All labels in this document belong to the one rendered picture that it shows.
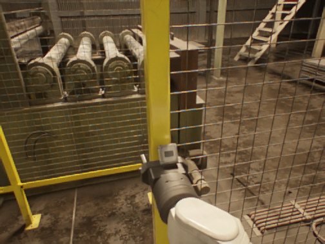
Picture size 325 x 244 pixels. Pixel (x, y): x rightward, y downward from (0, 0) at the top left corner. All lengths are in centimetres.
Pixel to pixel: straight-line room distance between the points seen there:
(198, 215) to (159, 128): 23
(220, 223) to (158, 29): 37
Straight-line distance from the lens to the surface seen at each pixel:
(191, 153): 270
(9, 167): 223
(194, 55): 232
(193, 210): 45
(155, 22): 52
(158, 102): 56
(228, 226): 45
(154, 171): 59
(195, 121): 268
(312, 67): 639
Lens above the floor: 172
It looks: 26 degrees down
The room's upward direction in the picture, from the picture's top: 2 degrees counter-clockwise
